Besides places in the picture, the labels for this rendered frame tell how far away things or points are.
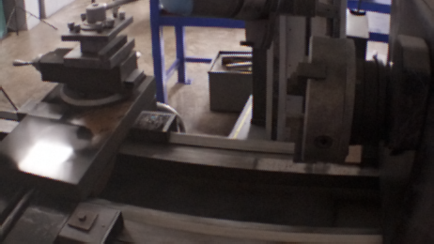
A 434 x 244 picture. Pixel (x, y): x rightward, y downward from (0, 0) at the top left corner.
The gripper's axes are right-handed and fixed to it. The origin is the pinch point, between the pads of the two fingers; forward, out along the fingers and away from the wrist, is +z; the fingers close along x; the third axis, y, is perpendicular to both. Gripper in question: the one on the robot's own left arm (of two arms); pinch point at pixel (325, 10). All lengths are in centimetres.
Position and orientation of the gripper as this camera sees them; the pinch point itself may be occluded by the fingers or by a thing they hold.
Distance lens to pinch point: 92.7
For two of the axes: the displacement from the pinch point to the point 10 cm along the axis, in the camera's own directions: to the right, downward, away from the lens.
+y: 0.9, -9.9, -1.4
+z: 8.7, 0.1, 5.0
